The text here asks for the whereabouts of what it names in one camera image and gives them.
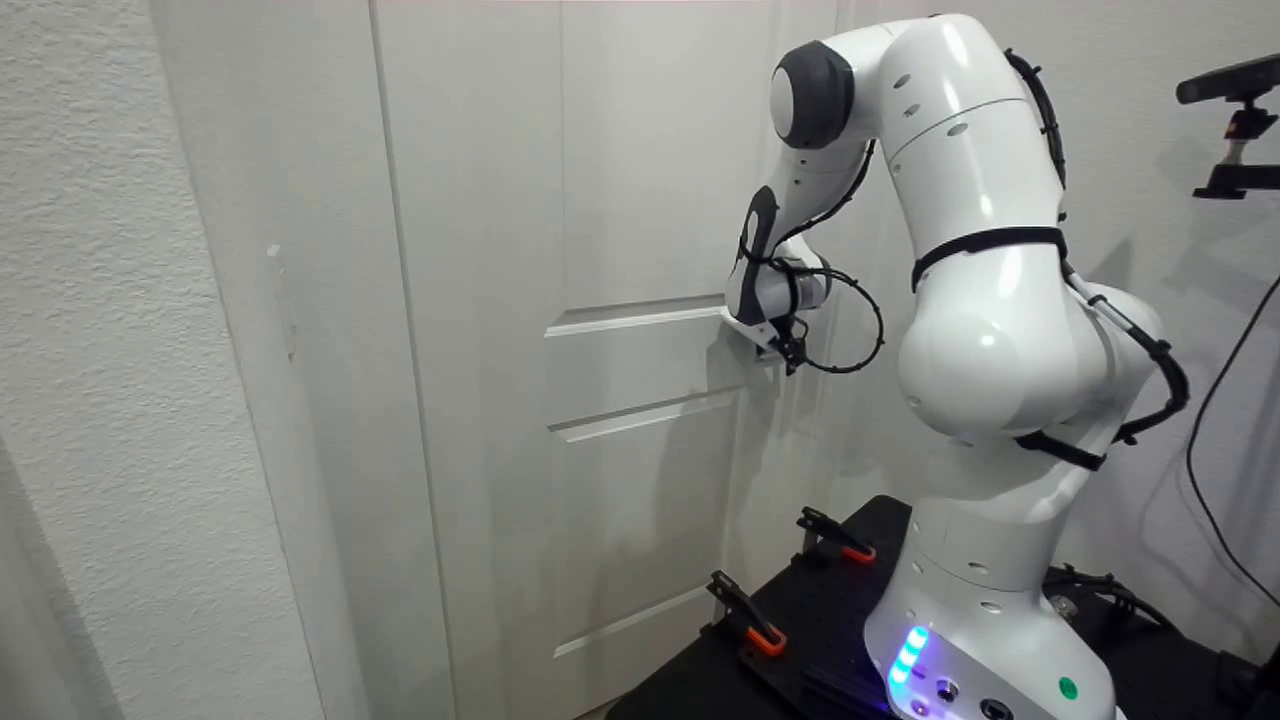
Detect white panelled door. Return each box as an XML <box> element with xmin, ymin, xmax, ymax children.
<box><xmin>367</xmin><ymin>0</ymin><xmax>843</xmax><ymax>720</ymax></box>

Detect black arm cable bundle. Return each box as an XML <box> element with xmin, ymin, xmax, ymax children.
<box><xmin>775</xmin><ymin>43</ymin><xmax>1191</xmax><ymax>476</ymax></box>

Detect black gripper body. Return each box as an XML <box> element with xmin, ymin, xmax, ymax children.
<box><xmin>764</xmin><ymin>308</ymin><xmax>812</xmax><ymax>379</ymax></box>

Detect black cables behind base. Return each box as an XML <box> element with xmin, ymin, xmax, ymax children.
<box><xmin>1040</xmin><ymin>561</ymin><xmax>1184</xmax><ymax>641</ymax></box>

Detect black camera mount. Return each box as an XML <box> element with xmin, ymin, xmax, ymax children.
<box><xmin>1189</xmin><ymin>98</ymin><xmax>1280</xmax><ymax>204</ymax></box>

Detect black stereo camera bar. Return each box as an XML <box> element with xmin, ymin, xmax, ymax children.
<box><xmin>1172</xmin><ymin>46</ymin><xmax>1280</xmax><ymax>109</ymax></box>

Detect black orange-tipped clamp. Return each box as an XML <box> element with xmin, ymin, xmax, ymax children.
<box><xmin>790</xmin><ymin>503</ymin><xmax>885</xmax><ymax>570</ymax></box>
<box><xmin>702</xmin><ymin>569</ymin><xmax>795</xmax><ymax>662</ymax></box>

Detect thin black hanging cable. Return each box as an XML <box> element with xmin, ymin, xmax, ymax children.
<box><xmin>1181</xmin><ymin>273</ymin><xmax>1280</xmax><ymax>617</ymax></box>

